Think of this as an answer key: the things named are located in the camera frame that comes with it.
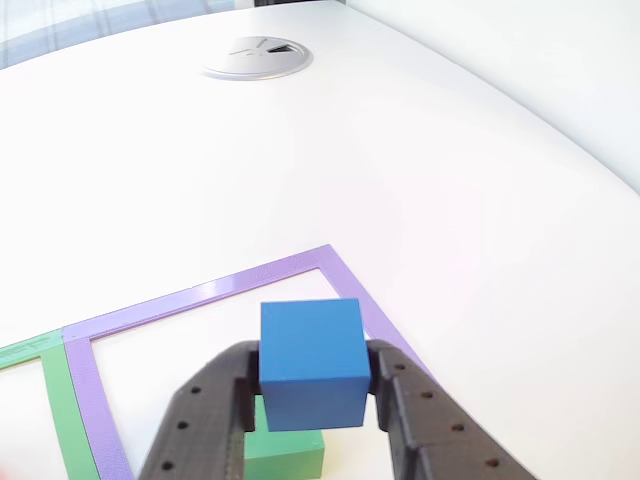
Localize green square block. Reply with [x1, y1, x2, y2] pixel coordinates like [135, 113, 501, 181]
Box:
[243, 394, 326, 480]

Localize small blue cube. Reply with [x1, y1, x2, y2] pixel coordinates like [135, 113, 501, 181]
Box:
[259, 298, 372, 433]

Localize purple square frame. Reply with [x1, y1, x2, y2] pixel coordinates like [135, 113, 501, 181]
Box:
[61, 243, 436, 480]

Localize green square frame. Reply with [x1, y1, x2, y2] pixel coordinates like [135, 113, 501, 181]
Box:
[0, 329, 99, 480]

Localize silver round cable grommet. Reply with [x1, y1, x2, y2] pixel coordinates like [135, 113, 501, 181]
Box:
[199, 35, 315, 81]

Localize dark window post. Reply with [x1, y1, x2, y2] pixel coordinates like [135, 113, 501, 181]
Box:
[253, 0, 349, 9]

